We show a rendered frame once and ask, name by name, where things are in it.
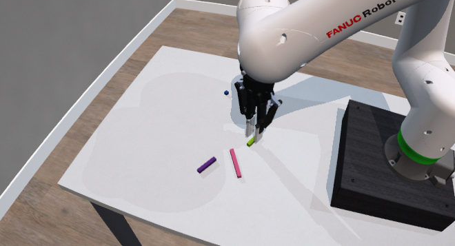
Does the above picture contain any pink rod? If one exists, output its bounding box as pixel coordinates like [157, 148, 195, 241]
[230, 149, 241, 178]

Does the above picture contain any lime green rod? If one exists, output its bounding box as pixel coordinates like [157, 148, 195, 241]
[247, 137, 254, 147]

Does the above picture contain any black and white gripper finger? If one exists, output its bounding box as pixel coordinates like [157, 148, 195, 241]
[254, 92, 283, 143]
[234, 79, 256, 137]

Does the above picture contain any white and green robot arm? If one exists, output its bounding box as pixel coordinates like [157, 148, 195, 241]
[236, 0, 455, 188]

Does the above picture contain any purple rod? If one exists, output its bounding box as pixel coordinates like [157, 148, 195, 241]
[197, 156, 216, 173]

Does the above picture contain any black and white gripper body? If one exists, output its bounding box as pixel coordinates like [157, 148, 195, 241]
[243, 75, 274, 103]

